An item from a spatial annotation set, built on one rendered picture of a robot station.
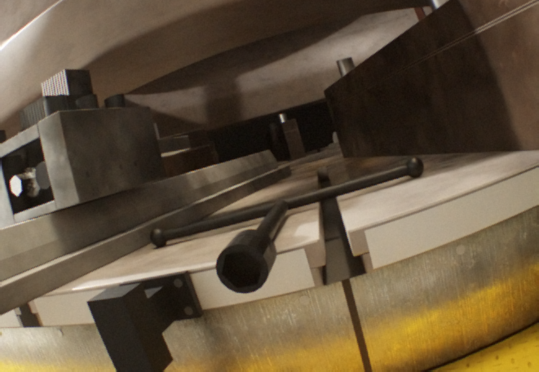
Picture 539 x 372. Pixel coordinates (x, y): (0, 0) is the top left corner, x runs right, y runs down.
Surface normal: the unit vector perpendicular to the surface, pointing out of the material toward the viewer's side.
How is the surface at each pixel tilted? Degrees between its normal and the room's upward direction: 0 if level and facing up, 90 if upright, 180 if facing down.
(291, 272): 90
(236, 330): 90
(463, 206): 90
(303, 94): 90
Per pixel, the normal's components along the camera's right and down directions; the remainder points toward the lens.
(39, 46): -0.33, 0.14
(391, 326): -0.04, 0.05
